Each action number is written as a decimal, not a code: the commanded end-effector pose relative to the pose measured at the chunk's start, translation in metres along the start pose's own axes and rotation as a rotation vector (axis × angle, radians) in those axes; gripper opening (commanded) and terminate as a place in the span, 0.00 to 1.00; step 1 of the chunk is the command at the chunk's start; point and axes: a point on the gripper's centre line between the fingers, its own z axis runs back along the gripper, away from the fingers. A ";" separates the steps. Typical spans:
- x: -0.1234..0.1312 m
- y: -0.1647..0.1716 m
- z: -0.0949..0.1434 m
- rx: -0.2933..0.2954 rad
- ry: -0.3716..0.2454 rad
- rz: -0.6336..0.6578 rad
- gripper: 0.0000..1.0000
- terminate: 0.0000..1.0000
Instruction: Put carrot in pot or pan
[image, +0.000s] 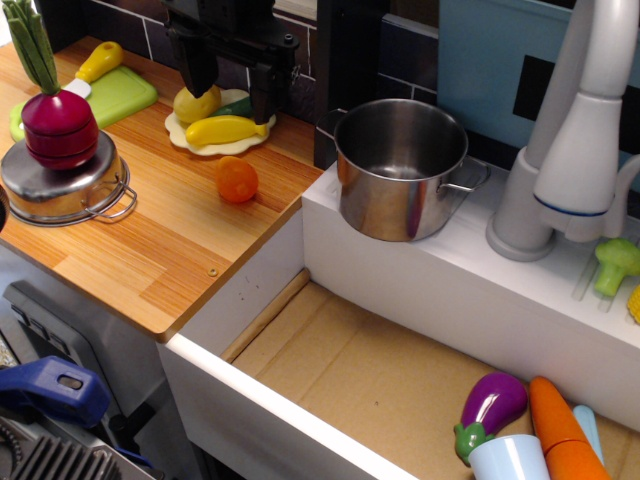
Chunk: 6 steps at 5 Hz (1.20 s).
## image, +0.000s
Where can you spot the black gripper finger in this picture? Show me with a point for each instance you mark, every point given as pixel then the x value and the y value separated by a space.
pixel 264 91
pixel 197 65

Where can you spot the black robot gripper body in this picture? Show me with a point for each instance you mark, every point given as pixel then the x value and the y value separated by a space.
pixel 246 32

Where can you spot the stainless steel pot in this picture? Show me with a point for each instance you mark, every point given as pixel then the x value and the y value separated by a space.
pixel 403 167

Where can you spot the orange toy carrot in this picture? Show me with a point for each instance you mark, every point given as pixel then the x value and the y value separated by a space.
pixel 566 450

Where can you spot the green toy vegetable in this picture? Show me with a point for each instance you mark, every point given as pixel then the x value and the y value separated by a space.
pixel 241 108

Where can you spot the yellow toy potato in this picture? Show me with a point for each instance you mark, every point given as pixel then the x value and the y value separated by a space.
pixel 190 109

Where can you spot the yellow toy banana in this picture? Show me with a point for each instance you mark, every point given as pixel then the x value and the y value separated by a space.
pixel 223 129

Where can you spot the cream flower-shaped plate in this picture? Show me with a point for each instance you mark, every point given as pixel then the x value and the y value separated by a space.
pixel 177 128

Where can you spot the green cutting board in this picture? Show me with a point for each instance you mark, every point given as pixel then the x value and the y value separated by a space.
pixel 119 94

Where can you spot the small orange toy fruit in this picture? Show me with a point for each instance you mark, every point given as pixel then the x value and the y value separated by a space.
pixel 236 179

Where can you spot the red toy radish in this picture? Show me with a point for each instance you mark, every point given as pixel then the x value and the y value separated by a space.
pixel 60 130

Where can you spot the upside-down steel bowl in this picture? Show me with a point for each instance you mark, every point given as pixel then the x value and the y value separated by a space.
pixel 40 196

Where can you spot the white toy sink basin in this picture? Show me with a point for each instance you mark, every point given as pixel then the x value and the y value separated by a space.
pixel 330 355

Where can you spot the grey toy oven front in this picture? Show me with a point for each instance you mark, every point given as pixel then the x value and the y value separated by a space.
pixel 41 317

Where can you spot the grey toy faucet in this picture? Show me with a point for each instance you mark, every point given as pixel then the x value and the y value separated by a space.
pixel 568 178

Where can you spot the blue clamp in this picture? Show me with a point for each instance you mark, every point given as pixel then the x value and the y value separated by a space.
pixel 56 388

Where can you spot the purple toy eggplant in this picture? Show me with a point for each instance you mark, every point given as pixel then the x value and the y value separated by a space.
pixel 495 401

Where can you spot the green toy broccoli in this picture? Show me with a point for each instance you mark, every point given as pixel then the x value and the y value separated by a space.
pixel 618 258

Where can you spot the yellow toy corn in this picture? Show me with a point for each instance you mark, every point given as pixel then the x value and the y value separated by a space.
pixel 633 304

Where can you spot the light blue toy cup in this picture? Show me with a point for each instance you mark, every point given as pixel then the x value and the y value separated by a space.
pixel 514 457

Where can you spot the light blue toy utensil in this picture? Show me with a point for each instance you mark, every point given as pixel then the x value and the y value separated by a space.
pixel 586 419

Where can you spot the yellow handled toy knife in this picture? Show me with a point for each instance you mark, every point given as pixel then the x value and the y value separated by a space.
pixel 106 57

